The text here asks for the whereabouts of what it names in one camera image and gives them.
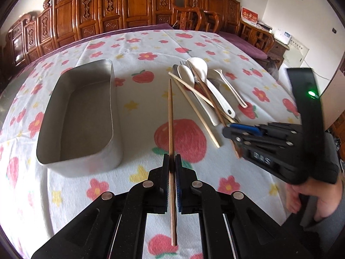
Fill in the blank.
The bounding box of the metal rectangular tray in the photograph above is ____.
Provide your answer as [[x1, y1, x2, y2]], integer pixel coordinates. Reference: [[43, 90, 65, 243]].
[[36, 59, 123, 178]]

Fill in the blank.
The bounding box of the person's right hand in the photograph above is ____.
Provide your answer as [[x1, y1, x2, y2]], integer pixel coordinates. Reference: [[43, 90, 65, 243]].
[[286, 177, 343, 222]]

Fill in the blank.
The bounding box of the light bamboo chopstick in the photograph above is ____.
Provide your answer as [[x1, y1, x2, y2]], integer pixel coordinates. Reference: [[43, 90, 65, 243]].
[[168, 72, 237, 123], [173, 78, 220, 148]]

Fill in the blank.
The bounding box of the small white ceramic spoon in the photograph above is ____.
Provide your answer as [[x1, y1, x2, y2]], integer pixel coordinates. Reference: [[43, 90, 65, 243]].
[[177, 64, 220, 126]]

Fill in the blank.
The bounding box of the strawberry flower tablecloth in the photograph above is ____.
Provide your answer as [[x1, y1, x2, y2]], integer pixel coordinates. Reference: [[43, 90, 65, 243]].
[[1, 30, 299, 258]]

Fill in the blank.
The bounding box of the slim white plastic spoon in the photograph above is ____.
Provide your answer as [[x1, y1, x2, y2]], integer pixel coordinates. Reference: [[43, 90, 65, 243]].
[[214, 69, 248, 108]]

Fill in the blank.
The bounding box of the grey sleeve forearm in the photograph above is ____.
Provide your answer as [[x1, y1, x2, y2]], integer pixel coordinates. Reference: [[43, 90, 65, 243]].
[[301, 133, 344, 253]]

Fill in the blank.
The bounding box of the stainless steel spoon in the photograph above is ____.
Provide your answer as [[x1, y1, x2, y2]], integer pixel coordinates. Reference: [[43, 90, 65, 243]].
[[208, 78, 230, 91]]

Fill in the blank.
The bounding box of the purple armchair cushion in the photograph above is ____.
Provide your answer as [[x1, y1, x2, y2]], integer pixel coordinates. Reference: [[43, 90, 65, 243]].
[[219, 31, 268, 60]]

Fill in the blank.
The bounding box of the large white ceramic spoon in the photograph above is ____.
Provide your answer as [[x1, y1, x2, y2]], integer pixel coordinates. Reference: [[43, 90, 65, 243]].
[[186, 57, 236, 122]]

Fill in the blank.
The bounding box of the carved wooden armchair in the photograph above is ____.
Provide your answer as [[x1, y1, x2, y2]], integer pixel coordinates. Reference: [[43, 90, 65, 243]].
[[171, 0, 274, 55]]

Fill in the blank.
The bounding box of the carved wooden sofa bench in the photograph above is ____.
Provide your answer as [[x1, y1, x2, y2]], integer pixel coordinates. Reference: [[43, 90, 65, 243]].
[[3, 0, 176, 71]]

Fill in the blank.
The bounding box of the red framed picture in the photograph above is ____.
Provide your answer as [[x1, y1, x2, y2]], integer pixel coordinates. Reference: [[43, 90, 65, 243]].
[[241, 7, 259, 26]]

